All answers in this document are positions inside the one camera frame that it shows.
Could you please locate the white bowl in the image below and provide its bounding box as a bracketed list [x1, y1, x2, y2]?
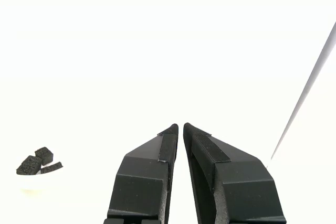
[14, 155, 66, 198]

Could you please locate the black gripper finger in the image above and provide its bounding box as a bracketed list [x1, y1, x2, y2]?
[183, 122, 287, 224]
[103, 123, 180, 224]

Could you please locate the tall black foam box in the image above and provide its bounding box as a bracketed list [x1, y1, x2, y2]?
[16, 155, 43, 175]

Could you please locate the small black foam box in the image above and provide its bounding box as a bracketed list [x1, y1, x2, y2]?
[34, 146, 54, 164]

